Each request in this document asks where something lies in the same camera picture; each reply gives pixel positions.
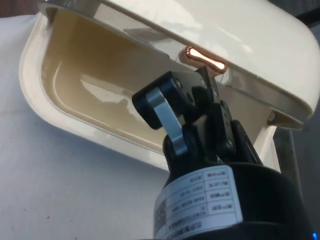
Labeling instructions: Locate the rounded box lid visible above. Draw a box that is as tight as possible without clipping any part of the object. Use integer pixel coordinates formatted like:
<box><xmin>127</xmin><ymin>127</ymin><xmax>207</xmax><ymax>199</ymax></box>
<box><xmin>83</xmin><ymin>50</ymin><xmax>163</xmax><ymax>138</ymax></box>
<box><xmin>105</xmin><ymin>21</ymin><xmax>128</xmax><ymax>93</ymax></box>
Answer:
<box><xmin>38</xmin><ymin>0</ymin><xmax>319</xmax><ymax>131</ymax></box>

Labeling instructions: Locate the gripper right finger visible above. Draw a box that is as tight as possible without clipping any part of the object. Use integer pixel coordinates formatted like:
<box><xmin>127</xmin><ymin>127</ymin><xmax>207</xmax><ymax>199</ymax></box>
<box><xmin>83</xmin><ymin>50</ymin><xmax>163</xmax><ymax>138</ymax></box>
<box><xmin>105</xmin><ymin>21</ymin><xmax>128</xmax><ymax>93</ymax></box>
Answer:
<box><xmin>192</xmin><ymin>65</ymin><xmax>265</xmax><ymax>166</ymax></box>

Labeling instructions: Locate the cream box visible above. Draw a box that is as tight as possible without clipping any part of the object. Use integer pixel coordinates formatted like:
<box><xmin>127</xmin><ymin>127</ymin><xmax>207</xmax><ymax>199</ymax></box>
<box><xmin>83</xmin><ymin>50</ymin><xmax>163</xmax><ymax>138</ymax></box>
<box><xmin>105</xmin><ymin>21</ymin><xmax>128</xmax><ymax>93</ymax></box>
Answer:
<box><xmin>18</xmin><ymin>6</ymin><xmax>281</xmax><ymax>176</ymax></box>

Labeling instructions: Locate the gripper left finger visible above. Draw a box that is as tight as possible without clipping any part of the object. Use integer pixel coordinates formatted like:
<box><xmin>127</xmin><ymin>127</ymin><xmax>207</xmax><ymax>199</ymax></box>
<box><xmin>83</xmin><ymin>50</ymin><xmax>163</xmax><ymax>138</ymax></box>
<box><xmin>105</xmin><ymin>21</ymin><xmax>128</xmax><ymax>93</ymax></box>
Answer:
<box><xmin>131</xmin><ymin>71</ymin><xmax>211</xmax><ymax>173</ymax></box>

